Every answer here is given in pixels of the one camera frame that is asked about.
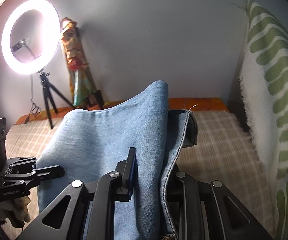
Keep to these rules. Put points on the plaid beige bed sheet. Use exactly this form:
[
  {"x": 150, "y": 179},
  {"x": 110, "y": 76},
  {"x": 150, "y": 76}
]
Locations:
[{"x": 223, "y": 152}]

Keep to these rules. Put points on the green striped white pillow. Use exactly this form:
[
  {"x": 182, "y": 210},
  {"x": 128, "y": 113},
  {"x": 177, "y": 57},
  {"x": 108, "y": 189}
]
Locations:
[{"x": 264, "y": 88}]

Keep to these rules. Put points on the left hand white glove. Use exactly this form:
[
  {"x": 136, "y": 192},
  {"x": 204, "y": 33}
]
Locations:
[{"x": 19, "y": 206}]

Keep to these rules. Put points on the colourful folded fabric roll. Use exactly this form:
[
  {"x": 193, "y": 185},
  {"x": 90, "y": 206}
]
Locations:
[{"x": 84, "y": 92}]

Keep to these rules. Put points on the ring light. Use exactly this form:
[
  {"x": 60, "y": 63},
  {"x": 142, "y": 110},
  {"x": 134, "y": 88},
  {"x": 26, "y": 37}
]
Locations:
[{"x": 30, "y": 36}]

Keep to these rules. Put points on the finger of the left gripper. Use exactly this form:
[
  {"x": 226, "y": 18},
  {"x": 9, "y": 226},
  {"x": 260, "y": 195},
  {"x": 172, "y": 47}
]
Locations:
[{"x": 51, "y": 172}]

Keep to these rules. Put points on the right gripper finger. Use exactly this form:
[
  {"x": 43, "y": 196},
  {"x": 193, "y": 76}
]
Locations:
[{"x": 127, "y": 169}]

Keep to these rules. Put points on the black tripod stand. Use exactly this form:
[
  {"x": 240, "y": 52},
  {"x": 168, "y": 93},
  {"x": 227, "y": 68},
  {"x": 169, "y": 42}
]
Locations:
[{"x": 47, "y": 88}]

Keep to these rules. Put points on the metal binder clip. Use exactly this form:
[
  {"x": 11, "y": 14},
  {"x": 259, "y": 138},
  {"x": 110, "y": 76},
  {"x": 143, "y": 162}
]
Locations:
[{"x": 33, "y": 113}]

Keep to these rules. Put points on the light blue denim pants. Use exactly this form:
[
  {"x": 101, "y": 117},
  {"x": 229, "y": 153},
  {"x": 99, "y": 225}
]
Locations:
[{"x": 89, "y": 144}]

